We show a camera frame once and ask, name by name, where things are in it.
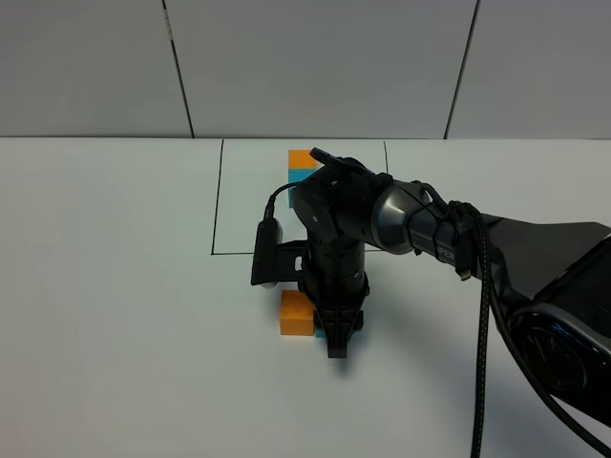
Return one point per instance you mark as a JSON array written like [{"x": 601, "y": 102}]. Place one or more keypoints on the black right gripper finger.
[{"x": 340, "y": 324}]

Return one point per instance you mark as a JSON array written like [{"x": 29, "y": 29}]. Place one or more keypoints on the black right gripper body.
[{"x": 332, "y": 275}]

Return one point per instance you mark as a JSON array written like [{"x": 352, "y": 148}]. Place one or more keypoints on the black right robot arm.
[{"x": 550, "y": 282}]

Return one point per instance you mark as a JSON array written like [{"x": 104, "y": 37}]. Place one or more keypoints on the orange template cube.
[{"x": 300, "y": 160}]

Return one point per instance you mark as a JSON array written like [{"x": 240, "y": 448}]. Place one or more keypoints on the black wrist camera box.
[{"x": 268, "y": 237}]

